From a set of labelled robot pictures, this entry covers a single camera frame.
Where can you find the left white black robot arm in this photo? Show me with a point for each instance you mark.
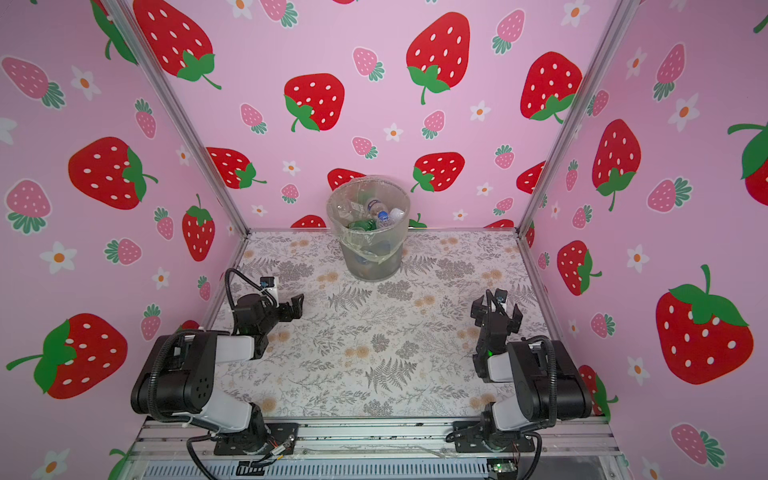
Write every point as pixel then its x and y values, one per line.
pixel 177 381

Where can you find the clear plastic bin liner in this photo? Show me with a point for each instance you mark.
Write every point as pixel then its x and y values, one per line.
pixel 369 207

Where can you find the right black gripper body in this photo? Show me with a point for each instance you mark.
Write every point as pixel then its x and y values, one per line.
pixel 483 312

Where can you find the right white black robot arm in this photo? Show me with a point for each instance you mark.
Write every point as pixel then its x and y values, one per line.
pixel 547 385

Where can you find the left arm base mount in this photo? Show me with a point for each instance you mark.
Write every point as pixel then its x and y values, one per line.
pixel 275 439

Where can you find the clear bottle red cap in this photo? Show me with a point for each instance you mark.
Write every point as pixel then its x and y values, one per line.
pixel 396 215

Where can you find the grey mesh waste bin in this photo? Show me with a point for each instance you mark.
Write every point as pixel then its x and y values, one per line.
pixel 369 246

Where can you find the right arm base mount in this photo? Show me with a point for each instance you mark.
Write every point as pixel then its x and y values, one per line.
pixel 475 437

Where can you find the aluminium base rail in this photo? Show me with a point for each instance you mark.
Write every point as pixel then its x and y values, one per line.
pixel 385 448

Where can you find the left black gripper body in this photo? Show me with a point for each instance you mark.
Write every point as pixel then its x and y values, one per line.
pixel 273 317

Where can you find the small bottle blue label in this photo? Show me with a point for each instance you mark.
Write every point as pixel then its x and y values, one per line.
pixel 383 220

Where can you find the green bottle yellow cap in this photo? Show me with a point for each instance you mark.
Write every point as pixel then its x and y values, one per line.
pixel 365 225

